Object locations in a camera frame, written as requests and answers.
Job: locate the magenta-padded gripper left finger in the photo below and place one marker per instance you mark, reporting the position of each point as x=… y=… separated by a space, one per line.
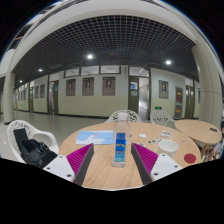
x=60 y=166

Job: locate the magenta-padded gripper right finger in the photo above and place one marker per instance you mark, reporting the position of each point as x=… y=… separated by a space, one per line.
x=163 y=166

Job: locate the clear plastic water bottle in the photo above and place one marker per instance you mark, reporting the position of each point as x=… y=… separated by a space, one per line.
x=120 y=146

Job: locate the white mug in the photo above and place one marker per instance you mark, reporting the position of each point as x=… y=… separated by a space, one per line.
x=168 y=149

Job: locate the black bag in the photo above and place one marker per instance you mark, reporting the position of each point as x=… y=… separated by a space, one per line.
x=36 y=153

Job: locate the flat round red coaster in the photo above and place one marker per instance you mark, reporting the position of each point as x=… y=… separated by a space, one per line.
x=190 y=158

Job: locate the small white paper scrap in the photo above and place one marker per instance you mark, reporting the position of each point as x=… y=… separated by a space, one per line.
x=142 y=135

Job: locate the white plastic lattice chair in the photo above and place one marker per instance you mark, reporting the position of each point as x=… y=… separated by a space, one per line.
x=161 y=117
x=131 y=116
x=40 y=135

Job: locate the blue and white booklet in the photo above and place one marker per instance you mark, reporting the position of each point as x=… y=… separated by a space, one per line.
x=95 y=137

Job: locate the round wooden side table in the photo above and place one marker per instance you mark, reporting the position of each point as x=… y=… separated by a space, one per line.
x=195 y=128

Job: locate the flat black tablet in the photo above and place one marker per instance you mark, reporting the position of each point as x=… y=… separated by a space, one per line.
x=19 y=135

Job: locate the green exit sign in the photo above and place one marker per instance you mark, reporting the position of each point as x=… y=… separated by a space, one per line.
x=158 y=108

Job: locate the person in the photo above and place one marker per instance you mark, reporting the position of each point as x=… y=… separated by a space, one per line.
x=221 y=143

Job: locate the black phone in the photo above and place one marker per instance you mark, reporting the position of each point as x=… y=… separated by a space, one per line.
x=213 y=129

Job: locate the red notice boards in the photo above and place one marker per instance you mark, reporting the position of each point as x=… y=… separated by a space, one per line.
x=179 y=95

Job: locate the open dark-framed door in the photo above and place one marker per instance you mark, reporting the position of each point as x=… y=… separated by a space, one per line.
x=134 y=95

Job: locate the round ceiling lights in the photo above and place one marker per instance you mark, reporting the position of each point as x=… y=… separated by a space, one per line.
x=89 y=56

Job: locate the framed wall pictures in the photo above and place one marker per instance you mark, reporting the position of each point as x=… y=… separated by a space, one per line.
x=108 y=86

